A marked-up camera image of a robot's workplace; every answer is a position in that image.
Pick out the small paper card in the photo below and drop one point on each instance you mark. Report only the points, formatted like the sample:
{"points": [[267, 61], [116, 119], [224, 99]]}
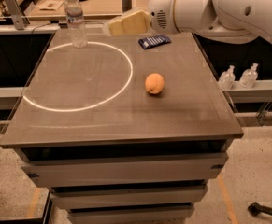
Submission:
{"points": [[51, 5]]}

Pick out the clear plastic water bottle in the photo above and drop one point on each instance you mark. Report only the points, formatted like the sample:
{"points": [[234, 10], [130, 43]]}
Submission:
{"points": [[75, 23]]}

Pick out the black chair base leg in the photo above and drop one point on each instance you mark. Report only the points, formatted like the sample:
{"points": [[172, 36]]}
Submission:
{"points": [[255, 209]]}

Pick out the left metal bracket post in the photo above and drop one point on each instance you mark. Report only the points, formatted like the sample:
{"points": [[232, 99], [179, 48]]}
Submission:
{"points": [[17, 16]]}

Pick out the orange fruit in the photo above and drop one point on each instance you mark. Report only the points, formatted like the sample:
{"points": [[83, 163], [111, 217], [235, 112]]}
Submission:
{"points": [[154, 83]]}

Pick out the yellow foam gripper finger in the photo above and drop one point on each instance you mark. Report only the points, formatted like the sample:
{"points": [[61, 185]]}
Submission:
{"points": [[130, 23]]}

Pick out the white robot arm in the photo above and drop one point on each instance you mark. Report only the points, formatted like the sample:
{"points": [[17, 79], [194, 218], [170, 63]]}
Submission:
{"points": [[228, 21]]}

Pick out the clear sanitizer bottle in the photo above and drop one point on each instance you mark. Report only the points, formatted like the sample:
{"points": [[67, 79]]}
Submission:
{"points": [[249, 76], [227, 78]]}

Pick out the left clear sanitizer bottle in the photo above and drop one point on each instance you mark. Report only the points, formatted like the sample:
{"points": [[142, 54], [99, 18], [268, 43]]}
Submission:
{"points": [[227, 78]]}

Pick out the blue snack wrapper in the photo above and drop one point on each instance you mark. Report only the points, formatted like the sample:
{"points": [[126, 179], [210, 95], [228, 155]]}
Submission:
{"points": [[153, 41]]}

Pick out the right clear sanitizer bottle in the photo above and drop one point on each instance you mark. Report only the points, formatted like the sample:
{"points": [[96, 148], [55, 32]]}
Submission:
{"points": [[249, 76]]}

